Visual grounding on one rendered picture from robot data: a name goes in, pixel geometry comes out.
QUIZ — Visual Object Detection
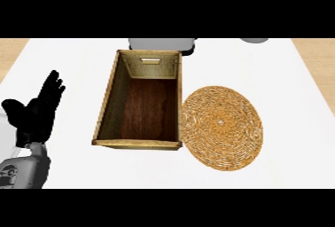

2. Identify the grey rounded object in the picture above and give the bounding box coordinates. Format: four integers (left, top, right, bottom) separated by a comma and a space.
240, 37, 272, 44

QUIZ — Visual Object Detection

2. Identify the rectangular wicker basket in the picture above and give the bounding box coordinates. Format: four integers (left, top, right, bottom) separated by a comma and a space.
91, 49, 183, 152

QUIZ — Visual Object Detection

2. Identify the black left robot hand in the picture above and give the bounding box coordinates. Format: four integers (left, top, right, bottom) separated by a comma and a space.
0, 69, 67, 149

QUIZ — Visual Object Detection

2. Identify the grey appliance with black base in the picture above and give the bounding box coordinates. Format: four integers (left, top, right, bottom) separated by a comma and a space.
127, 37, 200, 57

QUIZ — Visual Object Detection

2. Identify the round woven placemat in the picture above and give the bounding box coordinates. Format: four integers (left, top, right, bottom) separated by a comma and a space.
179, 85, 265, 172

